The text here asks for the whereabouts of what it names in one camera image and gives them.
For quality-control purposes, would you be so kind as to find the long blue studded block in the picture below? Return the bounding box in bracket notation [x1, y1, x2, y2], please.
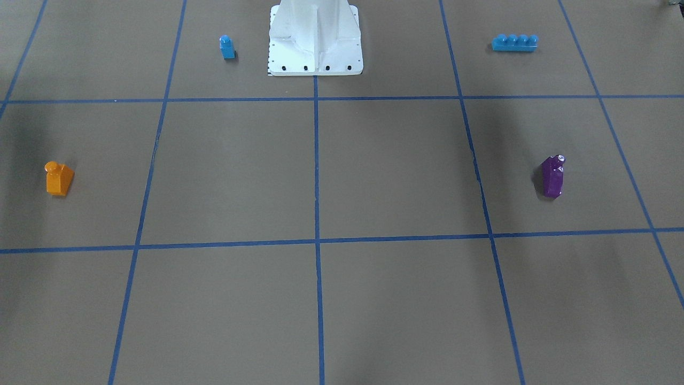
[491, 34, 539, 52]

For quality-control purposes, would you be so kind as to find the small blue block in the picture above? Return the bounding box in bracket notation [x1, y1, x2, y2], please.
[219, 35, 236, 59]

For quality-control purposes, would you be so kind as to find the purple trapezoid block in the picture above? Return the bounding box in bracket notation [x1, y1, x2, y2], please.
[541, 154, 566, 199]

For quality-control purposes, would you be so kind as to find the orange trapezoid block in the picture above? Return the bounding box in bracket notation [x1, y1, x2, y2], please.
[44, 161, 75, 196]

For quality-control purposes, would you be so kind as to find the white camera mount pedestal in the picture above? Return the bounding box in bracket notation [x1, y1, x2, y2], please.
[267, 1, 364, 76]

